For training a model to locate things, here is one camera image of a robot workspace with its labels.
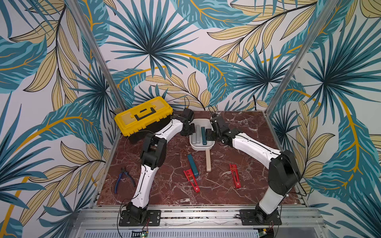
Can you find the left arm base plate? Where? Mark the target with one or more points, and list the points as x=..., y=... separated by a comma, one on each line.
x=151, y=218

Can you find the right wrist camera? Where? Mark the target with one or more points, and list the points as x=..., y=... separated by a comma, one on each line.
x=219, y=124

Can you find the right aluminium corner post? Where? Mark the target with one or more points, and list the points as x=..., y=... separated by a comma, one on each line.
x=310, y=38

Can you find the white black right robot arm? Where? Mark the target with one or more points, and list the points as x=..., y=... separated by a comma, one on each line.
x=283, y=169

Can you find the red clip tool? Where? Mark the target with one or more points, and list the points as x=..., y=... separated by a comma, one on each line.
x=191, y=179
x=235, y=175

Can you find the white plastic storage box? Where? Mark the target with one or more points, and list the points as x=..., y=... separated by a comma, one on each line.
x=200, y=147

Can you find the teal block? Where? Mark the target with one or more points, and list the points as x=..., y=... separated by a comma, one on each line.
x=203, y=135
x=193, y=165

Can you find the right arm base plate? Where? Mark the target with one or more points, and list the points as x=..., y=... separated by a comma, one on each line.
x=253, y=217

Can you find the left aluminium corner post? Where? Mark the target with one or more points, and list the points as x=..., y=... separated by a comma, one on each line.
x=88, y=35

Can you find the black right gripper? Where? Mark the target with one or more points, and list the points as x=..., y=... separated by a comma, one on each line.
x=213, y=134

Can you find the aluminium front rail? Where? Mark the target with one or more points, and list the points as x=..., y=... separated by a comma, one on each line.
x=218, y=221

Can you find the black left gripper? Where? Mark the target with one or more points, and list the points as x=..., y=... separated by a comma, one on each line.
x=193, y=131

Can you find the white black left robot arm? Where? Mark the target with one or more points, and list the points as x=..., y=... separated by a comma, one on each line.
x=153, y=156

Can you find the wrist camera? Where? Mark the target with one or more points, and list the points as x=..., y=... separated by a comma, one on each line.
x=219, y=124
x=187, y=115

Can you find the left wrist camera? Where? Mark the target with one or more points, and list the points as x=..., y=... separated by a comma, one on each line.
x=187, y=115

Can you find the yellow black toolbox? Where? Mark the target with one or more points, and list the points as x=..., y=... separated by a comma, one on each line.
x=150, y=116

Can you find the beige wooden block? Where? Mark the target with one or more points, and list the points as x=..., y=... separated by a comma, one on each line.
x=208, y=160

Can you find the aluminium corner post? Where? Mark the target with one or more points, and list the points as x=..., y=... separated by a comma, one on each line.
x=88, y=35
x=310, y=38

